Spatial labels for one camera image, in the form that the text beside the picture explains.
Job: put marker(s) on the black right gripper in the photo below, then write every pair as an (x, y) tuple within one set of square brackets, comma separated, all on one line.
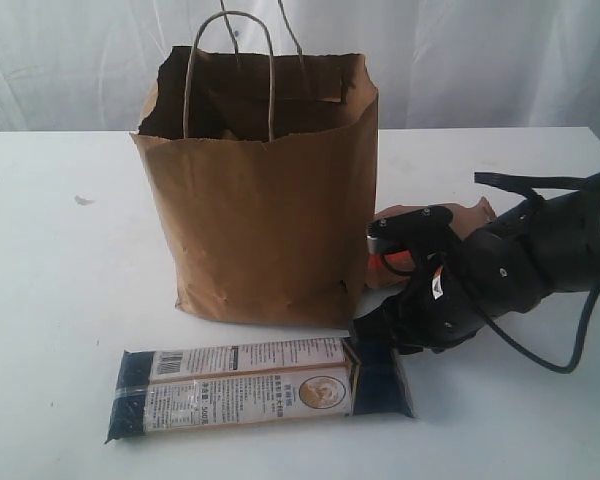
[(433, 313)]

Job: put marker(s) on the dark blue noodle packet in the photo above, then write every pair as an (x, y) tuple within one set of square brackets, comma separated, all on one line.
[(244, 384)]

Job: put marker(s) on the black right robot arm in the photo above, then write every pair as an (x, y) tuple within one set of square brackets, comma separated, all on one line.
[(548, 243)]

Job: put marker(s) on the brown paper shopping bag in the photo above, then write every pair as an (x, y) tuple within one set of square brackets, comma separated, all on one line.
[(263, 172)]

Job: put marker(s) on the brown pouch with orange label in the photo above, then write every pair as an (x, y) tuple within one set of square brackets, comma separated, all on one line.
[(465, 221)]

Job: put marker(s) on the small paper scrap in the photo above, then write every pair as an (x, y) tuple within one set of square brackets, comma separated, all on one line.
[(83, 201)]

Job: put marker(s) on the white backdrop curtain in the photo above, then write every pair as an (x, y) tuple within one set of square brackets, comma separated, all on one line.
[(88, 65)]

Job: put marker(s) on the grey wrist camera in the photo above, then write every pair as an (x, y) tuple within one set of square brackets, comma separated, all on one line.
[(383, 246)]

